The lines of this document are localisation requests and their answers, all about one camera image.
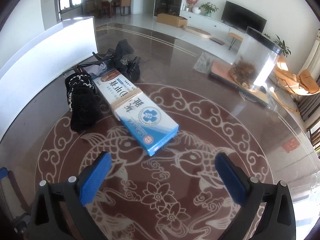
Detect black television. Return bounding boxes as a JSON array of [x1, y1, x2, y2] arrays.
[[221, 1, 267, 32]]

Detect black knit stitched pouch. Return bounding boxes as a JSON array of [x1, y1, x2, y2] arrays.
[[65, 72, 101, 133]]

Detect clear plastic jar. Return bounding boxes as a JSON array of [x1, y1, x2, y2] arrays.
[[232, 27, 283, 88]]

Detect wooden dining chair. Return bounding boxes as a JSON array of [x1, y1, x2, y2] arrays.
[[298, 93, 320, 130]]

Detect blue white medicine box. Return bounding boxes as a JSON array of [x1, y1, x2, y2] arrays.
[[93, 70, 179, 156]]

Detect red flower vase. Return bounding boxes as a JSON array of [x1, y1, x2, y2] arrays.
[[185, 0, 200, 11]]

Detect orange lounge chair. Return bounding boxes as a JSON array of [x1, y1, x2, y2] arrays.
[[273, 55, 319, 96]]

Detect white tv cabinet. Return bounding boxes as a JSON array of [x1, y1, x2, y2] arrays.
[[180, 10, 245, 42]]

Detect green potted plant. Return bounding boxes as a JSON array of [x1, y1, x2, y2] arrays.
[[200, 2, 218, 17]]

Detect white cardboard sorting box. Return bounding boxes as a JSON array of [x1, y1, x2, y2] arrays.
[[1, 17, 98, 135]]

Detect flat tray under jar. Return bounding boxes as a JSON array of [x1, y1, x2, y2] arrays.
[[193, 52, 278, 112]]

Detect brown cardboard box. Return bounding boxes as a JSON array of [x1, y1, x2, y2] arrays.
[[157, 14, 188, 28]]

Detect clear eyeglasses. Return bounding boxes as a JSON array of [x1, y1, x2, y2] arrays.
[[62, 60, 107, 79]]

